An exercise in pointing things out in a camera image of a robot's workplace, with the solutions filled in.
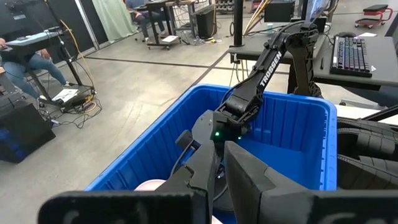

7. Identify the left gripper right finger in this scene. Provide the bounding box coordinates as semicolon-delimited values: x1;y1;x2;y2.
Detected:
223;141;315;224

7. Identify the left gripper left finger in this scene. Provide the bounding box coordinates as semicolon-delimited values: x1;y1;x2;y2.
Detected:
157;140;219;224

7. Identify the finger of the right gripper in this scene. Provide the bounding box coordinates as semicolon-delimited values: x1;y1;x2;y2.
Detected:
175;129;194;151

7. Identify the pale pink slide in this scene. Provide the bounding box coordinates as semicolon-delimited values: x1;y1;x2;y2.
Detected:
134;179;167;192

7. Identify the black ribbed-strap slide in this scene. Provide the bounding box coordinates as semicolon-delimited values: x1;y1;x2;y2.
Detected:
337;154;398;190
337;117;398;159

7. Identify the blue plastic bin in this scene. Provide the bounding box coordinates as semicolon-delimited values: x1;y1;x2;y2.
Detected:
85;83;338;224

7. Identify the grey desk with pole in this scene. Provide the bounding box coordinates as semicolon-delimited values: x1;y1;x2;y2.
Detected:
228;30;295;65

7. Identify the white paper sheet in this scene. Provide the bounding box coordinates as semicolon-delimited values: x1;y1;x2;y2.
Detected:
51;88;80;103
160;34;180;44

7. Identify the black pole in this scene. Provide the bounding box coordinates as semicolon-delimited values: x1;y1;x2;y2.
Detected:
233;0;245;47

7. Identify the black computer tower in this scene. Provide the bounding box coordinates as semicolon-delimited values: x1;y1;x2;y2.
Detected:
0;93;57;164
195;4;218;40

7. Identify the black rolling table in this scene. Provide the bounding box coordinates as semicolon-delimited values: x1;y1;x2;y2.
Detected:
144;0;200;50

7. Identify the person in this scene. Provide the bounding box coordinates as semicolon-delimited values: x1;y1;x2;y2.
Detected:
126;0;170;43
0;37;72;100

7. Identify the black monitor box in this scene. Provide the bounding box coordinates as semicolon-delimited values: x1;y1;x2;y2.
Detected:
263;0;295;23

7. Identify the green curtain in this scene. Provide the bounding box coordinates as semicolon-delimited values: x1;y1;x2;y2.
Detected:
91;0;138;44

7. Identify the backlit black keyboard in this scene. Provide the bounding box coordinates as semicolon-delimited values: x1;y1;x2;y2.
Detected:
329;35;373;78

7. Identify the black computer mouse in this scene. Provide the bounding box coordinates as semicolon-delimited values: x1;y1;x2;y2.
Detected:
336;30;358;39

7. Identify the grey desk with keyboard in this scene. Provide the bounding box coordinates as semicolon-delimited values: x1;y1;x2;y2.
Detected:
312;32;398;91

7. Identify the black equipment stand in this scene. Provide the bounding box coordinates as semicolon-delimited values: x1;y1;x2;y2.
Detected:
6;26;96;113

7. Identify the red rolling stool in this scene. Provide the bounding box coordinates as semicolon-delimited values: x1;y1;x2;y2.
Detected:
354;4;394;30

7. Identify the black floor cable tangle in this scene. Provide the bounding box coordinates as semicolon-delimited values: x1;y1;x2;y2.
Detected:
40;98;103;129

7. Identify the yellow power cable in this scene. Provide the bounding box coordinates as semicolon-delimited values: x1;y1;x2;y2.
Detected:
243;0;272;35

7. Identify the black wall panel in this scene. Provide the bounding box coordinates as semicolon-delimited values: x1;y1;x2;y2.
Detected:
0;0;109;65

